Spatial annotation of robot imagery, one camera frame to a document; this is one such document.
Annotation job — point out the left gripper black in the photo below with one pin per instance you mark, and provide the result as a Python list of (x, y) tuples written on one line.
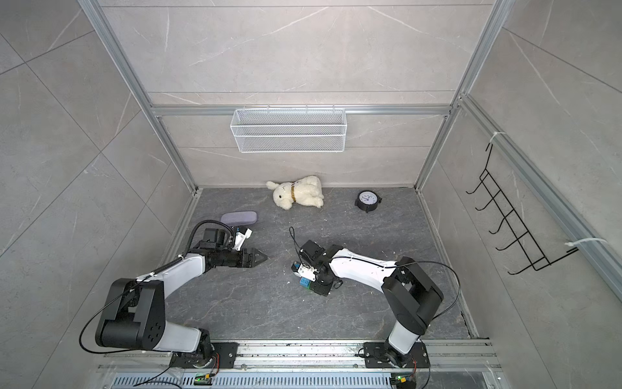
[(243, 261)]

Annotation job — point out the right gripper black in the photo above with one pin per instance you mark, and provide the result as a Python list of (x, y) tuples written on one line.
[(323, 290)]

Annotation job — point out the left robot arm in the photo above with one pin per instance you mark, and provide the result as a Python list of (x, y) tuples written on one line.
[(134, 315)]

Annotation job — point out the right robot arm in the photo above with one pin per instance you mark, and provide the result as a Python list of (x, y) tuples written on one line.
[(412, 295)]

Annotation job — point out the white plush dog toy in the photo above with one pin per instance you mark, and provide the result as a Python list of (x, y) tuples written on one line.
[(305, 191)]

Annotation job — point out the black round clock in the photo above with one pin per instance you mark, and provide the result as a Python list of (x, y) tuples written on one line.
[(368, 201)]

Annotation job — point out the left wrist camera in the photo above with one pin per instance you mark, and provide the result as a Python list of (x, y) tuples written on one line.
[(242, 234)]

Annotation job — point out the white vented cable tray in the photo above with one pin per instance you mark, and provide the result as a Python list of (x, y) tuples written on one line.
[(259, 380)]

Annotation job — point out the white wire mesh basket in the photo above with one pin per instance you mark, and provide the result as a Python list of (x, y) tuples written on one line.
[(289, 130)]

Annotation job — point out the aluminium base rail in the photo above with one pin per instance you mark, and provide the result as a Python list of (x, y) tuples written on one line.
[(354, 355)]

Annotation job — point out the black wall hook rack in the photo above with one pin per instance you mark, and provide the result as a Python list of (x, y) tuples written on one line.
[(511, 221)]

